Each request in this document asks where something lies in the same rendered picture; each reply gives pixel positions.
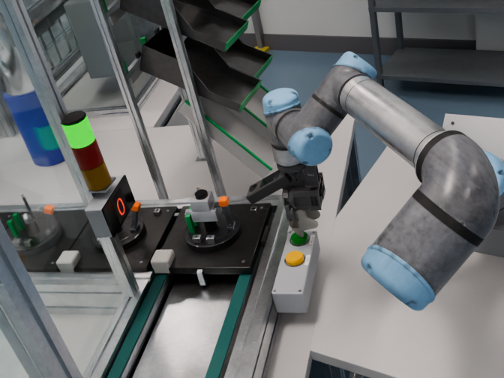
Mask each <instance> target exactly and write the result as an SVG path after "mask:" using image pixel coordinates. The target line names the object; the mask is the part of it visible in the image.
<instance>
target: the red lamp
mask: <svg viewBox="0 0 504 378"><path fill-rule="evenodd" d="M71 149H72V152H73V154H74V157H75V158H76V162H77V163H78V166H79V168H80V169H81V170H92V169H94V168H96V167H98V166H100V165H101V164H102V163H103V161H104V158H103V156H102V154H101V150H100V148H99V146H98V143H97V140H96V138H95V140H94V142H93V143H91V144H90V145H87V146H86V147H83V148H71Z"/></svg>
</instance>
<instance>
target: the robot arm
mask: <svg viewBox="0 0 504 378"><path fill-rule="evenodd" d="M376 75H377V71H376V70H375V69H374V68H373V67H372V66H371V65H369V64H368V63H367V62H366V61H365V60H363V59H362V58H360V57H359V56H357V55H356V54H355V53H353V52H345V53H344V54H343V55H342V56H341V58H340V59H339V60H338V61H337V63H336V64H334V65H333V66H332V69H331V71H330V72H329V73H328V75H327V76H326V78H325V79H324V80H323V81H322V83H321V84H320V85H319V87H318V88H317V90H316V91H315V92H314V93H313V94H312V96H311V97H310V99H309V100H308V101H307V103H306V104H305V105H304V106H303V108H301V104H300V103H301V101H300V100H299V95H298V93H297V91H295V90H294V89H291V88H278V89H275V90H273V91H270V92H269V93H268V94H266V95H265V96H264V98H263V99H262V105H263V110H264V113H263V115H264V116H265V121H266V124H267V128H268V134H269V138H270V141H271V148H272V151H273V155H274V161H275V162H276V164H277V168H278V170H277V171H276V172H273V173H272V174H271V175H268V176H266V177H265V178H263V179H261V180H260V181H258V182H256V183H255V184H252V185H251V186H250V187H249V190H248V192H247V196H246V199H247V200H248V201H249V202H250V203H251V204H254V203H256V202H258V201H260V200H262V199H263V198H265V197H267V196H269V195H270V194H273V193H274V192H276V191H278V190H280V189H281V188H282V189H283V191H282V197H283V206H284V207H285V210H286V217H287V220H288V222H289V225H290V227H291V228H292V229H293V230H294V232H295V233H296V234H297V235H298V236H300V237H304V231H305V230H311V229H314V228H317V227H318V222H317V221H316V220H315V219H317V218H319V217H320V212H319V211H318V210H322V209H321V206H322V202H323V200H324V196H325V193H326V189H325V184H324V180H323V173H322V172H319V171H318V166H317V165H318V164H321V163H322V162H324V161H325V160H326V159H327V158H328V157H329V155H330V154H331V152H332V147H333V142H332V138H331V135H332V134H333V133H334V131H335V130H336V128H337V127H338V125H339V124H340V123H341V122H342V121H343V120H344V118H345V117H346V115H347V114H349V115H350V116H352V117H353V118H354V119H355V120H356V121H357V122H358V123H360V124H361V125H362V126H363V127H365V128H366V129H367V130H368V131H370V132H371V133H372V134H373V135H374V136H375V137H377V138H378V139H379V140H380V141H382V142H383V143H384V144H385V145H387V146H388V147H389V148H390V149H391V150H392V151H393V152H395V153H396V154H397V155H399V156H400V157H401V158H402V159H404V160H405V161H406V162H407V163H408V164H409V165H410V166H412V167H413V168H414V169H415V175H416V177H417V179H418V180H419V181H420V182H421V185H420V186H419V188H418V189H417V190H416V191H415V193H414V194H413V195H412V196H411V197H410V198H409V199H408V201H407V202H406V203H405V204H404V206H403V207H402V208H401V210H400V211H399V212H398V213H397V214H396V215H395V216H394V218H393V219H392V220H391V222H390V223H389V224H388V226H387V227H386V228H385V229H384V230H383V231H382V232H381V234H380V235H379V236H378V237H377V239H376V240H375V241H374V243H373V244H371V245H369V246H368V247H367V251H366V253H365V254H364V256H363V257H362V258H361V266H362V268H363V269H364V270H365V271H366V272H367V273H368V274H369V275H370V276H371V277H372V278H373V279H374V280H375V281H377V282H378V283H379V284H380V285H381V286H383V287H384V288H385V289H386V290H388V291H389V292H390V293H391V294H392V295H393V296H395V297H396V298H397V299H399V300H400V301H401V302H403V303H404V304H405V305H406V306H408V307H409V308H412V309H413V310H414V311H421V310H423V309H425V308H426V306H427V305H428V304H429V303H431V302H433V301H434V299H435V296H436V295H437V294H438V293H439V292H440V290H441V289H442V288H443V287H444V286H445V285H446V284H447V283H448V282H449V280H450V279H451V278H452V277H453V275H454V274H455V273H456V272H457V271H458V269H459V268H460V267H461V266H462V265H463V264H464V263H465V262H466V260H467V259H468V258H469V257H470V255H471V254H472V253H473V252H474V251H475V249H476V248H477V247H478V246H479V245H480V244H481V243H482V242H483V240H484V239H486V238H487V237H488V235H489V234H490V232H491V231H492V229H493V228H494V227H503V226H504V159H500V158H499V157H497V156H496V155H495V154H492V153H490V152H488V151H485V150H482V148H481V147H480V146H479V145H478V144H477V143H476V142H475V141H473V140H472V139H471V138H469V137H468V136H467V135H465V134H464V133H462V132H460V131H459V130H445V129H444V128H442V127H441V126H439V125H438V124H437V123H435V122H434V121H432V120H431V119H429V118H428V117H427V116H425V115H423V114H422V113H420V112H419V111H418V110H417V109H415V108H413V107H412V106H410V105H409V104H408V103H406V102H405V101H403V100H401V99H400V98H399V97H397V96H396V95H395V94H393V93H391V92H390V91H389V90H387V89H386V88H384V87H383V86H381V85H380V84H379V83H377V82H375V81H374V78H375V77H376Z"/></svg>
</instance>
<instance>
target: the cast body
mask: <svg viewBox="0 0 504 378"><path fill-rule="evenodd" d="M217 202H218V201H215V198H214V196H213V193H212V191H211V190H208V191H207V190H204V189H201V190H198V191H194V193H193V196H192V197H191V199H190V207H191V209H186V211H185V213H186V215H189V214H190V215H191V217H192V220H193V222H210V221H218V220H219V218H220V216H221V212H222V211H223V210H222V207H217V208H214V204H215V203H217Z"/></svg>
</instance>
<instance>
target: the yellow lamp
mask: <svg viewBox="0 0 504 378"><path fill-rule="evenodd" d="M80 171H81V173H82V176H83V178H84V180H85V183H86V185H87V187H88V189H89V190H90V191H100V190H103V189H104V188H106V187H108V186H109V185H110V183H111V182H112V179H111V177H110V174H109V171H108V169H107V165H106V164H105V161H104V160H103V163H102V164H101V165H100V166H98V167H96V168H94V169H90V170H82V169H80Z"/></svg>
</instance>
